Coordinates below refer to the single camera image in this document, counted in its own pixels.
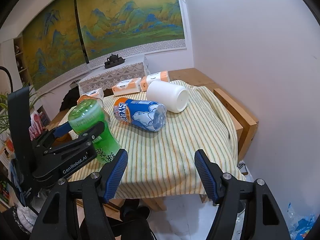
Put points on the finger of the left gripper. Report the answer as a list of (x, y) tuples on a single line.
[(62, 130), (92, 133)]

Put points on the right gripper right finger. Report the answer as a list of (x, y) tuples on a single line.
[(262, 216)]

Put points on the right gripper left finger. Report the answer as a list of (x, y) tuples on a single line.
[(74, 210)]

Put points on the green tea bottle cup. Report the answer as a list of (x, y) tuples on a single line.
[(89, 117)]

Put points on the orange patterned paper cup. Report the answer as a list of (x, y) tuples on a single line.
[(87, 97)]

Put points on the white paper cup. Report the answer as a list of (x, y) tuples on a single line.
[(173, 97)]

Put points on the tissue pack with barcode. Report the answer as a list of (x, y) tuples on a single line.
[(97, 93)]

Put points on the green spider plant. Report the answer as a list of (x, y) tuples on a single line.
[(34, 97)]

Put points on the tissue pack middle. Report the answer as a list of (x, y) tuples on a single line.
[(125, 87)]

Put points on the striped yellow tablecloth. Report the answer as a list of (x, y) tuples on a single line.
[(180, 142)]

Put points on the black teapot set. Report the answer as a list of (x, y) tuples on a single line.
[(113, 60)]

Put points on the white lace tablecloth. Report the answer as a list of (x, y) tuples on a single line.
[(133, 67)]

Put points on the tissue pack far right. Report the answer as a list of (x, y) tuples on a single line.
[(159, 76)]

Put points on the wooden platform bench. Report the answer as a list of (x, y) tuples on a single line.
[(225, 99)]

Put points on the green landscape wall painting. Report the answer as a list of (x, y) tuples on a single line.
[(69, 37)]

